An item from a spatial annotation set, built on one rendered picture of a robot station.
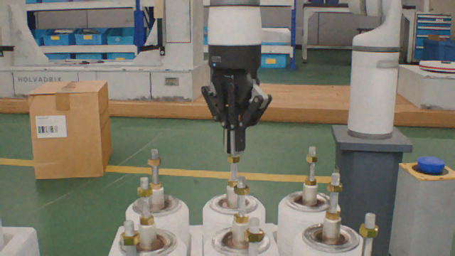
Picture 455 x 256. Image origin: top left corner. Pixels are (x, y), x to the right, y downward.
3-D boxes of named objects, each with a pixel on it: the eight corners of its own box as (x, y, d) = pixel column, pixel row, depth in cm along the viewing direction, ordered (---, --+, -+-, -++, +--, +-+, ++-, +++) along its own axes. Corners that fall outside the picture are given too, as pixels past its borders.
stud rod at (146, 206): (152, 235, 53) (148, 179, 52) (143, 236, 53) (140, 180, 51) (151, 232, 54) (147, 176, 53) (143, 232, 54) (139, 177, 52)
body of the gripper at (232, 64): (195, 38, 61) (195, 104, 63) (235, 40, 55) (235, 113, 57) (233, 37, 66) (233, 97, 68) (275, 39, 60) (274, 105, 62)
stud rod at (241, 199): (236, 233, 54) (236, 177, 52) (237, 230, 55) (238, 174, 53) (244, 234, 54) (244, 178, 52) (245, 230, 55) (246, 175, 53)
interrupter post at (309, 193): (298, 204, 67) (299, 184, 66) (307, 199, 69) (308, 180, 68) (311, 208, 65) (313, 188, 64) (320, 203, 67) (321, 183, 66)
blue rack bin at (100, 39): (91, 43, 571) (90, 28, 566) (117, 43, 566) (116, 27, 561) (74, 45, 523) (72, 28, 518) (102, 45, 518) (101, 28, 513)
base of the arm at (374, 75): (345, 127, 93) (349, 48, 89) (387, 129, 92) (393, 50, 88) (350, 139, 84) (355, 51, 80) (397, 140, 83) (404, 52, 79)
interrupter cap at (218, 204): (214, 219, 62) (214, 215, 62) (205, 198, 69) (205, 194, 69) (264, 214, 63) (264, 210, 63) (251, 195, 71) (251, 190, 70)
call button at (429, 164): (411, 168, 64) (412, 156, 64) (434, 168, 64) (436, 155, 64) (424, 178, 60) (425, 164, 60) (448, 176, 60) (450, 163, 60)
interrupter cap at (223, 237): (204, 255, 52) (204, 250, 52) (219, 227, 59) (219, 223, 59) (266, 262, 50) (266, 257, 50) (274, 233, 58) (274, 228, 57)
